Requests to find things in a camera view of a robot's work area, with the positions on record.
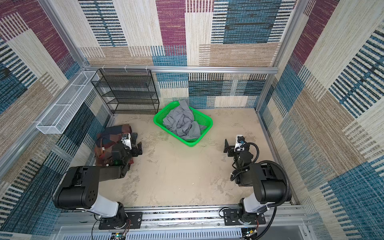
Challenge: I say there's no folded plaid flannel shirt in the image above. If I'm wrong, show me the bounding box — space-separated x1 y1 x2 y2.
94 124 132 166

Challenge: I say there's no green plastic basket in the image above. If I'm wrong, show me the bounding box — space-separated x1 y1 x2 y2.
154 101 213 147

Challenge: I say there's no white wire mesh tray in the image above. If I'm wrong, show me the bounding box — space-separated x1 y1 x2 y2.
36 71 96 135

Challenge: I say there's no aluminium front rail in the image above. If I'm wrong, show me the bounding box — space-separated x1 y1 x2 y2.
53 204 309 233

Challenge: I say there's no black wire shelf rack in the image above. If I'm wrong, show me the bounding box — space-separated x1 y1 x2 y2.
91 69 160 115

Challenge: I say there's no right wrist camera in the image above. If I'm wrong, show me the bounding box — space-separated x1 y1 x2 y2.
235 135 246 152

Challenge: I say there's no aluminium rail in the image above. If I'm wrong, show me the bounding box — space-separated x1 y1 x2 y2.
85 65 278 75
53 204 309 233

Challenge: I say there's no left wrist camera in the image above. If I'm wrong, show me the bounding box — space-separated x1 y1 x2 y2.
121 133 132 149

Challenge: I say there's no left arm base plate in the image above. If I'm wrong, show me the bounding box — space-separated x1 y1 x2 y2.
98 212 143 230

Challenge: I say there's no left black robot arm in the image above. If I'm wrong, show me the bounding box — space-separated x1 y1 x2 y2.
52 133 143 230

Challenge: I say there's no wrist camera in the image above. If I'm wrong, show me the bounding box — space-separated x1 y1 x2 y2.
121 133 132 149
235 135 246 152

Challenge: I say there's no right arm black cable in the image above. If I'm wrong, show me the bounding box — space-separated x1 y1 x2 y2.
230 142 292 240

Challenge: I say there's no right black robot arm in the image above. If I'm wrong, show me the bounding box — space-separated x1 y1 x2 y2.
219 136 292 226

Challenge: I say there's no grey long sleeve shirt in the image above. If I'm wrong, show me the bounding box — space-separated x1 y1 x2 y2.
163 100 207 141

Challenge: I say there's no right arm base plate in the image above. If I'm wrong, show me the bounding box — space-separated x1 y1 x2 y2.
219 208 266 226

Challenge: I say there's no aluminium back rail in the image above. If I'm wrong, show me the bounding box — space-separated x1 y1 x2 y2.
85 65 278 75

